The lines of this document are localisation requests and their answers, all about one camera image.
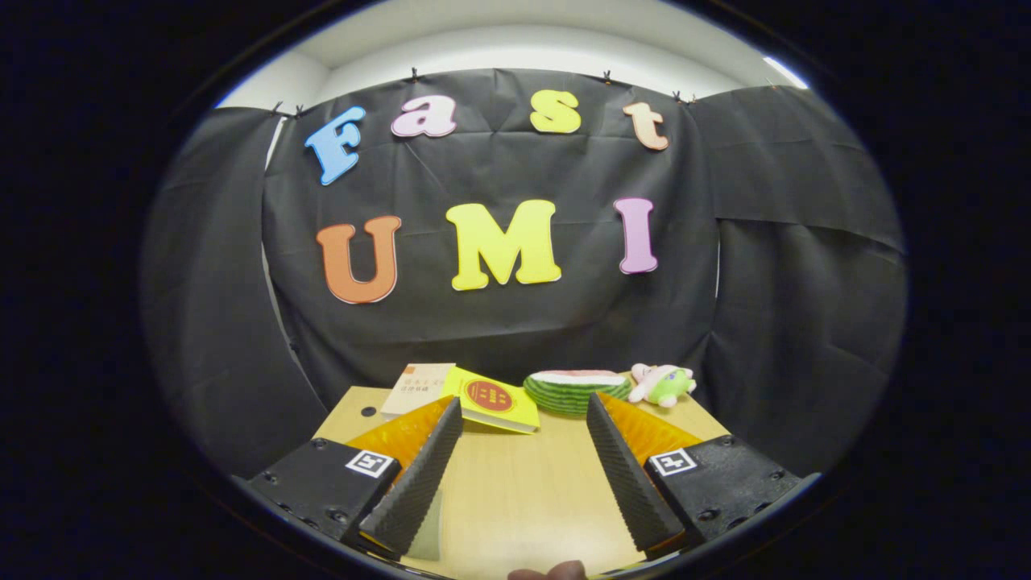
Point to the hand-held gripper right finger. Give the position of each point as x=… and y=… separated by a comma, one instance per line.
x=632, y=483

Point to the yellow book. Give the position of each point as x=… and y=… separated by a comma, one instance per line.
x=519, y=415

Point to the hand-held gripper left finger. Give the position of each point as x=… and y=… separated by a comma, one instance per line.
x=419, y=483

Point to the pink and green plush toy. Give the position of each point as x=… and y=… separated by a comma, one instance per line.
x=668, y=387

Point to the watermelon slice plush toy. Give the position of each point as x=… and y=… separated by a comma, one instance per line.
x=564, y=395

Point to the beige fabric storage box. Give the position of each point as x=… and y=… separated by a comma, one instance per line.
x=427, y=532

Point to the ceiling light panel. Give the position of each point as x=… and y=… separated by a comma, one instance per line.
x=785, y=72

